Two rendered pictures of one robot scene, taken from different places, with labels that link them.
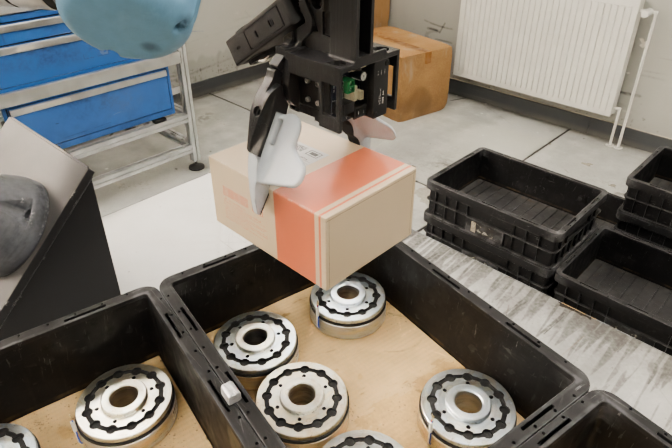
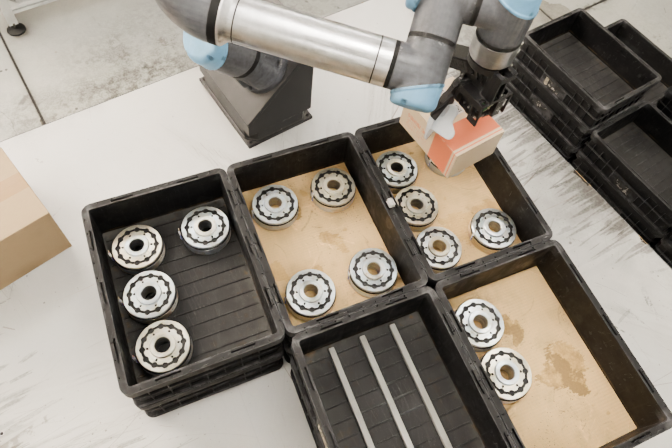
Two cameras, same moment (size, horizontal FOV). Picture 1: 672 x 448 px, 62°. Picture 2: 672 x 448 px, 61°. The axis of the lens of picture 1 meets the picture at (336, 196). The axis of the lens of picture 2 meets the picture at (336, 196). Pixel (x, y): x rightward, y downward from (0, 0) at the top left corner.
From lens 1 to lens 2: 0.68 m
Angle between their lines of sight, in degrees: 28
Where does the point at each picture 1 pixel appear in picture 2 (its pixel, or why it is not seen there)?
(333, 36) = (484, 89)
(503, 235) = (565, 95)
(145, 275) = (319, 89)
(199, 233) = not seen: hidden behind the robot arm
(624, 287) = (641, 150)
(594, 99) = not seen: outside the picture
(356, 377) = (443, 198)
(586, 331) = (581, 192)
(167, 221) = not seen: hidden behind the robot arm
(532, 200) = (603, 64)
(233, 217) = (409, 127)
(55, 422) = (298, 187)
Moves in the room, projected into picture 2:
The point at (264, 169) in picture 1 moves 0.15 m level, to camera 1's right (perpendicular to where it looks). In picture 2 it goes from (435, 125) to (515, 143)
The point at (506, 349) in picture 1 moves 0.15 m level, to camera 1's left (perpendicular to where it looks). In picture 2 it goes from (521, 208) to (455, 192)
